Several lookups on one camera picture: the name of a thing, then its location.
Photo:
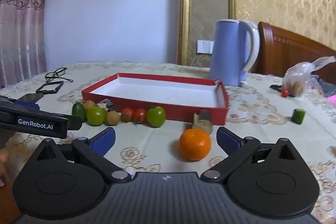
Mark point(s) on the small black item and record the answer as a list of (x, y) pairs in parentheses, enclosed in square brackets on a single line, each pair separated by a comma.
[(275, 87)]

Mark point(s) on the red cardboard box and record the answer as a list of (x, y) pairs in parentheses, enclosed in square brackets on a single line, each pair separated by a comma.
[(162, 87)]

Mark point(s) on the black square frame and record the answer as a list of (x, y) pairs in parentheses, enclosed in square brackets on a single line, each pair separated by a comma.
[(42, 89)]

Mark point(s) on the black eyeglasses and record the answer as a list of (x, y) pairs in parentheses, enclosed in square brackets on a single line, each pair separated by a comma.
[(56, 74)]

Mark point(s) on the clear plastic bag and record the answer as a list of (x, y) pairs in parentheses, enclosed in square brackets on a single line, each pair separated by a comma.
[(299, 74)]

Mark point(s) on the grey cloth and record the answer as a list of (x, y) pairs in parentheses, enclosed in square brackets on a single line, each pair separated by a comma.
[(326, 86)]

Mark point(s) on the pink patterned curtain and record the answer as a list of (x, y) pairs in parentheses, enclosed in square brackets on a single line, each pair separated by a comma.
[(21, 16)]

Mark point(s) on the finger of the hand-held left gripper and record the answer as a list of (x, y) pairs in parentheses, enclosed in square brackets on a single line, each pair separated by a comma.
[(39, 121), (26, 105)]

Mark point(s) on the gold wall moulding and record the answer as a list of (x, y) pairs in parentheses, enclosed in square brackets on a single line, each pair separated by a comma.
[(185, 3)]

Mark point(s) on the wooden bed headboard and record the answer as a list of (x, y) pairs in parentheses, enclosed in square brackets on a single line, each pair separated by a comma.
[(283, 50)]

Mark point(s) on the round green fruit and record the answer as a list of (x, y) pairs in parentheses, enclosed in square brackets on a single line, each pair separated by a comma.
[(156, 116), (95, 116)]

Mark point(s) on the pink item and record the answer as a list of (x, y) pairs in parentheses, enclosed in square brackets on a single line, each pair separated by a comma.
[(332, 100)]

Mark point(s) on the orange mandarin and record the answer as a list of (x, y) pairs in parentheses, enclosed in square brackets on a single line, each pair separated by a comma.
[(194, 144)]

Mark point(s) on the blue electric kettle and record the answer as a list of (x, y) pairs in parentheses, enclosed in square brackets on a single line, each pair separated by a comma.
[(228, 53)]

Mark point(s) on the brown longan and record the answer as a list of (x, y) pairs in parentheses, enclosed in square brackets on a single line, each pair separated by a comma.
[(89, 105), (113, 118)]

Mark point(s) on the small red cherry tomato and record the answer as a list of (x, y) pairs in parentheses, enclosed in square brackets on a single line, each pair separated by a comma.
[(285, 93)]

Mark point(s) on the green cucumber piece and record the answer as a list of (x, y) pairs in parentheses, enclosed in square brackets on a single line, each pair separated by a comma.
[(298, 116)]

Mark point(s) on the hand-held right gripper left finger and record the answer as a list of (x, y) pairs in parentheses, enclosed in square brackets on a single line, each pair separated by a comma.
[(103, 141)]

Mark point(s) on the pointed dark green fruit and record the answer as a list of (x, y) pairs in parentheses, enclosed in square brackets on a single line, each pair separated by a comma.
[(78, 111)]

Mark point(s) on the white wall switch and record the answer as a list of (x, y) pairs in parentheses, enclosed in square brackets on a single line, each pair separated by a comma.
[(205, 47)]

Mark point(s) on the tan lumpy chunk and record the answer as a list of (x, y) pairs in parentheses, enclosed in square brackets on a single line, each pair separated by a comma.
[(202, 128)]

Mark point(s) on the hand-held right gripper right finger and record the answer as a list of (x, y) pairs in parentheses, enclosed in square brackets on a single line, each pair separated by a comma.
[(228, 141)]

